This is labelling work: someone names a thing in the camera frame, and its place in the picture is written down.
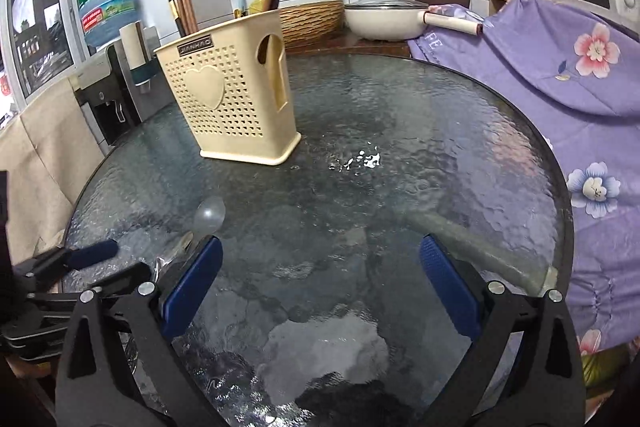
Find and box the steel spoon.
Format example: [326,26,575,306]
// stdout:
[153,232,193,283]

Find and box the clear plastic spoon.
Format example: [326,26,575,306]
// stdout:
[191,195,226,246]

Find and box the black gold-tipped chopstick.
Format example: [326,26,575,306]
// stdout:
[168,0,189,38]

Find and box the beige cloth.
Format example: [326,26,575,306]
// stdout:
[1,78,104,265]

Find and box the round glass table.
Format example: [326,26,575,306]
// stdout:
[63,54,574,426]

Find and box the water dispenser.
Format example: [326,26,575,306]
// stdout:
[75,39,175,147]

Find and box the cream plastic utensil holder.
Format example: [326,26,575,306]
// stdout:
[155,11,302,166]

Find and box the purple floral cloth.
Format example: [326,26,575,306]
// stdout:
[409,0,639,355]

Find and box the white frying pan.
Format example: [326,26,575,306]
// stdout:
[344,0,484,41]

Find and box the woven basket sink bowl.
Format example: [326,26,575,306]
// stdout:
[279,0,344,51]

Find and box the yellow soap bottle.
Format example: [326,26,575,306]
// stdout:
[248,0,264,15]

